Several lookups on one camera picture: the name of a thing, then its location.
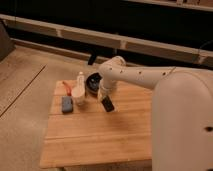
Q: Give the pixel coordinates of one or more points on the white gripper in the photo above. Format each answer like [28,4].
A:
[105,88]

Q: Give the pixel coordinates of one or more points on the black eraser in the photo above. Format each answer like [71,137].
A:
[107,103]

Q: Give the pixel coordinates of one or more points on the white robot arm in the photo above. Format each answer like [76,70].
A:
[181,111]

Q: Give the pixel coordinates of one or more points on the dark ceramic bowl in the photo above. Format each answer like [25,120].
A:
[92,83]

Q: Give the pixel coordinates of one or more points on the small white bottle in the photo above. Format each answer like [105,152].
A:
[80,80]

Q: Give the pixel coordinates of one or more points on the red marker pen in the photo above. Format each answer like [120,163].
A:
[67,87]

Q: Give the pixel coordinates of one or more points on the blue sponge block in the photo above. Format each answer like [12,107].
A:
[67,104]

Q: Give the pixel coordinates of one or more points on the wooden table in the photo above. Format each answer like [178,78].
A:
[90,135]

